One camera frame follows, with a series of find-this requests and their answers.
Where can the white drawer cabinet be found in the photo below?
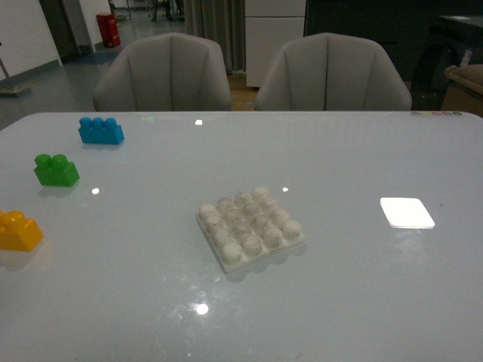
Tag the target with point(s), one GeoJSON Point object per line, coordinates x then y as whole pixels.
{"type": "Point", "coordinates": [268, 25]}

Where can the right grey armchair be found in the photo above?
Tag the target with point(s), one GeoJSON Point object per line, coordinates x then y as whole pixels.
{"type": "Point", "coordinates": [332, 72]}

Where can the white studded base plate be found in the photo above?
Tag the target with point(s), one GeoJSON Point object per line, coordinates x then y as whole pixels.
{"type": "Point", "coordinates": [247, 228]}

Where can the green two-stud toy block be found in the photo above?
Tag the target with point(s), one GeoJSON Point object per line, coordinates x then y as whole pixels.
{"type": "Point", "coordinates": [55, 170]}

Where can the left grey armchair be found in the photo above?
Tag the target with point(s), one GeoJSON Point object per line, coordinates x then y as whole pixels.
{"type": "Point", "coordinates": [171, 72]}

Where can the yellow two-stud toy block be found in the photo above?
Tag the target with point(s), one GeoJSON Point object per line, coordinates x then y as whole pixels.
{"type": "Point", "coordinates": [18, 232]}

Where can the grey curtain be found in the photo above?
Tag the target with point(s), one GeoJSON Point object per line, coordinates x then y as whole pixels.
{"type": "Point", "coordinates": [222, 22]}

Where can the grey armchair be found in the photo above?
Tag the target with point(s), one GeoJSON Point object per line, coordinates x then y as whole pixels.
{"type": "Point", "coordinates": [332, 72]}
{"type": "Point", "coordinates": [171, 72]}

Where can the black furniture at right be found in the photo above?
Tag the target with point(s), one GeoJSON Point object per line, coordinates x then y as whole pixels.
{"type": "Point", "coordinates": [452, 41]}

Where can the red cabinet box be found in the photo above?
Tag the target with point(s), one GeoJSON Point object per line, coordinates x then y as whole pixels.
{"type": "Point", "coordinates": [108, 30]}

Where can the blue three-stud toy block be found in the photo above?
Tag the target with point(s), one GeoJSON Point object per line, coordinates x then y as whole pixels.
{"type": "Point", "coordinates": [100, 131]}

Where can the dark counter with worktop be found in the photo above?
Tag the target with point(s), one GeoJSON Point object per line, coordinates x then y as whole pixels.
{"type": "Point", "coordinates": [400, 26]}

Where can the beige cushion at right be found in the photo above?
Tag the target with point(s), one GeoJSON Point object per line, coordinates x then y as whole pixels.
{"type": "Point", "coordinates": [464, 91]}

